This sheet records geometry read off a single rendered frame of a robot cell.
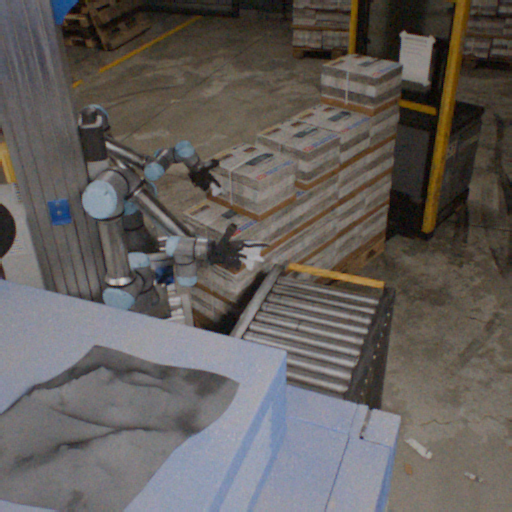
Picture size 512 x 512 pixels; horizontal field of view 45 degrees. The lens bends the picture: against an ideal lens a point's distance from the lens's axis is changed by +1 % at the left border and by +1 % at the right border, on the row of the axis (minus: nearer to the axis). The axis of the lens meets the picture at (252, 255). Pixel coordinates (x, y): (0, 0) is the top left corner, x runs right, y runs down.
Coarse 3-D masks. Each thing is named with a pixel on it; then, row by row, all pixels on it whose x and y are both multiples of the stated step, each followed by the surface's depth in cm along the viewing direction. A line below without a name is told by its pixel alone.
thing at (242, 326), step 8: (272, 272) 274; (280, 272) 274; (264, 280) 269; (272, 280) 269; (264, 288) 265; (272, 288) 266; (256, 296) 260; (264, 296) 260; (256, 304) 256; (248, 312) 252; (256, 312) 252; (240, 320) 248; (248, 320) 248; (240, 328) 244; (248, 328) 246; (232, 336) 240; (240, 336) 240
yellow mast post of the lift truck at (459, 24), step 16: (464, 0) 340; (464, 16) 345; (464, 32) 353; (448, 48) 359; (448, 64) 362; (448, 80) 366; (448, 96) 371; (448, 112) 377; (448, 128) 385; (432, 144) 394; (432, 160) 397; (432, 176) 403; (432, 192) 408; (432, 208) 414; (432, 224) 425
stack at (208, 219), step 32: (320, 192) 338; (352, 192) 364; (192, 224) 312; (224, 224) 304; (256, 224) 303; (288, 224) 325; (320, 224) 350; (288, 256) 336; (320, 256) 364; (192, 288) 342; (224, 288) 318; (256, 288) 325; (224, 320) 333
